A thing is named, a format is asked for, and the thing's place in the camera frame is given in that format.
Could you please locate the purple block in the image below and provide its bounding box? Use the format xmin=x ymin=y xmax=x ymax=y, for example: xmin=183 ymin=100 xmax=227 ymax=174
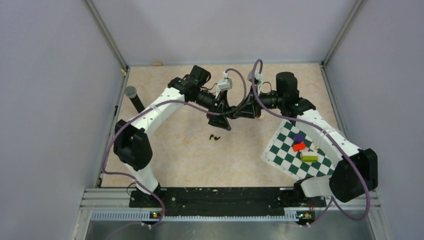
xmin=292 ymin=132 xmax=305 ymax=144

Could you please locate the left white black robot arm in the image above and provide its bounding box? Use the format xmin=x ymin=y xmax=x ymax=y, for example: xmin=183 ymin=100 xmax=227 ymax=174
xmin=113 ymin=65 xmax=217 ymax=207

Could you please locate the black microphone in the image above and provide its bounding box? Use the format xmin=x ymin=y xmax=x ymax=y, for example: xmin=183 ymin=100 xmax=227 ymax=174
xmin=124 ymin=86 xmax=145 ymax=113

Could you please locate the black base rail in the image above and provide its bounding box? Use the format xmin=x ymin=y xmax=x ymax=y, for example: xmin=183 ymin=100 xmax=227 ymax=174
xmin=129 ymin=187 xmax=326 ymax=217

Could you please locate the small wooden piece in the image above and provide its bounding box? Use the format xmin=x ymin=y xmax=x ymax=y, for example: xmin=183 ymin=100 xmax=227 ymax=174
xmin=152 ymin=61 xmax=163 ymax=67

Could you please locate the white chess piece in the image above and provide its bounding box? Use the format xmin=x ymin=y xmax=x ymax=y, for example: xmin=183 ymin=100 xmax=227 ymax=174
xmin=312 ymin=142 xmax=320 ymax=151

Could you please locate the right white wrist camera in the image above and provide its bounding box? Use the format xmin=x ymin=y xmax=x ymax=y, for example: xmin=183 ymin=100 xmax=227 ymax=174
xmin=247 ymin=70 xmax=264 ymax=95

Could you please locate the green white block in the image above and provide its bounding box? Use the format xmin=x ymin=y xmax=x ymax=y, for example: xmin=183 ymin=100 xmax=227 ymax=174
xmin=300 ymin=150 xmax=319 ymax=163

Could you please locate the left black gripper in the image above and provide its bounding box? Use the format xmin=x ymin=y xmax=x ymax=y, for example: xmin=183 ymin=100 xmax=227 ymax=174
xmin=190 ymin=87 xmax=233 ymax=130

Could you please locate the red block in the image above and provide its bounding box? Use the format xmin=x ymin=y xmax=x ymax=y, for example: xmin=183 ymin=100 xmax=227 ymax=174
xmin=292 ymin=142 xmax=307 ymax=152

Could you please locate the green white chessboard mat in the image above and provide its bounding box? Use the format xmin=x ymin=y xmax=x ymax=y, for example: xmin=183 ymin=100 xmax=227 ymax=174
xmin=260 ymin=120 xmax=335 ymax=180

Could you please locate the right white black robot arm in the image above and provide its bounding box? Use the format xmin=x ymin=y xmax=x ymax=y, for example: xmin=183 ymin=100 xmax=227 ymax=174
xmin=248 ymin=70 xmax=378 ymax=206

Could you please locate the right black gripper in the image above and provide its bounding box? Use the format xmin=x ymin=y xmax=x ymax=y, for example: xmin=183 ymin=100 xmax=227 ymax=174
xmin=234 ymin=85 xmax=285 ymax=119

